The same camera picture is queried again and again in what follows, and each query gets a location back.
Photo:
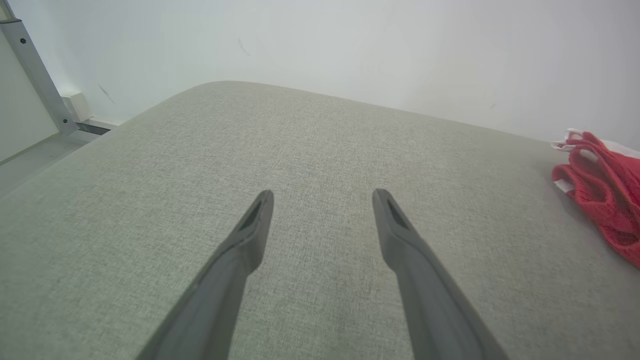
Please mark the red basketball jersey white trim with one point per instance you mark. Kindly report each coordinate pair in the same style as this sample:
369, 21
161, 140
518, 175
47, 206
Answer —
610, 200

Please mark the grey metal frame post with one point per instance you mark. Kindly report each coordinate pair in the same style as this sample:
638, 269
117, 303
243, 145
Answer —
35, 70

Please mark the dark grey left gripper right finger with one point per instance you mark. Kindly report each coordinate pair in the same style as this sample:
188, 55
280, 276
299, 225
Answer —
430, 300

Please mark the small white wall box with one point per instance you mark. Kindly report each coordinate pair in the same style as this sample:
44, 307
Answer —
77, 106

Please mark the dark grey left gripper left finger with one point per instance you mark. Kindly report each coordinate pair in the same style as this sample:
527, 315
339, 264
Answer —
220, 290

